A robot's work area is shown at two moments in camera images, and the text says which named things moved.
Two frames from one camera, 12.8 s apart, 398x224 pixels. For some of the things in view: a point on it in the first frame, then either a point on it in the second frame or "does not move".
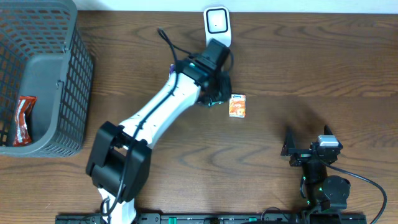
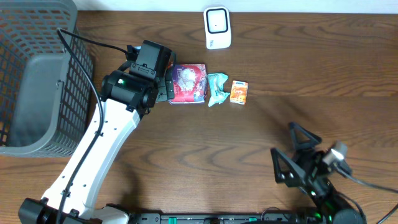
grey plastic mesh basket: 43,54 does not move
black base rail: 224,219 does not move
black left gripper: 216,94 to 169,88
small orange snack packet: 237,106 to 239,92
